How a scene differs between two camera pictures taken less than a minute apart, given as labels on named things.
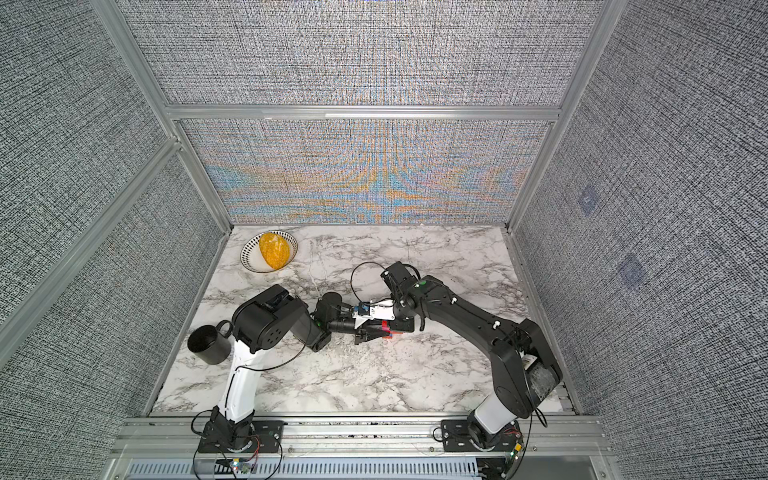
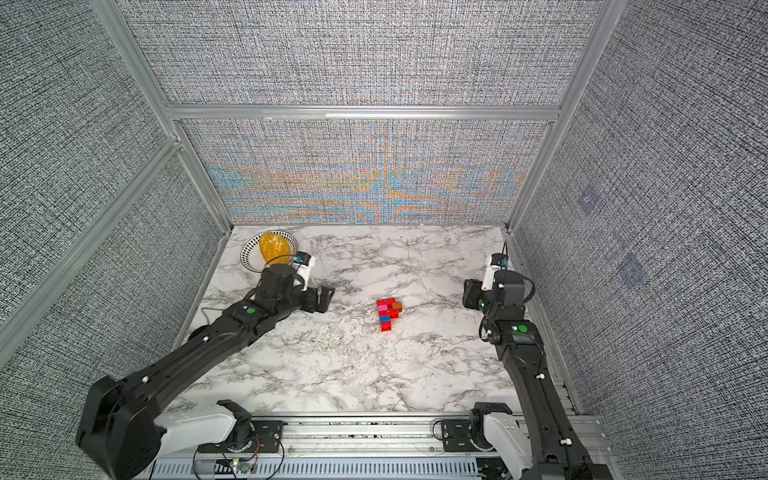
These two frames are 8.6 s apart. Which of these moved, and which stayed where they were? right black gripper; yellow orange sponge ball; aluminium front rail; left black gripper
Moved: left black gripper; right black gripper
Stayed: yellow orange sponge ball; aluminium front rail
